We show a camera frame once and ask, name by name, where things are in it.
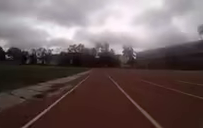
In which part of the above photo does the row of trees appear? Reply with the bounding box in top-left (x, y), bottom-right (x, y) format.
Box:
top-left (0, 42), bottom-right (137, 69)

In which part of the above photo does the red running track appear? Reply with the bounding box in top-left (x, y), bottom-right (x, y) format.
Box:
top-left (0, 67), bottom-right (203, 128)

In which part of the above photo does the long grandstand building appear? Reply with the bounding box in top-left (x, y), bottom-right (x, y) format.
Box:
top-left (135, 38), bottom-right (203, 71)

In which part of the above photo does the grey concrete kerb strip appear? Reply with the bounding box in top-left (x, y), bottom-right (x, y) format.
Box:
top-left (0, 69), bottom-right (92, 117)

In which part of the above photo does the dark green grass field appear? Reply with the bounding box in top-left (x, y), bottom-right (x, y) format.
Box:
top-left (0, 64), bottom-right (90, 96)

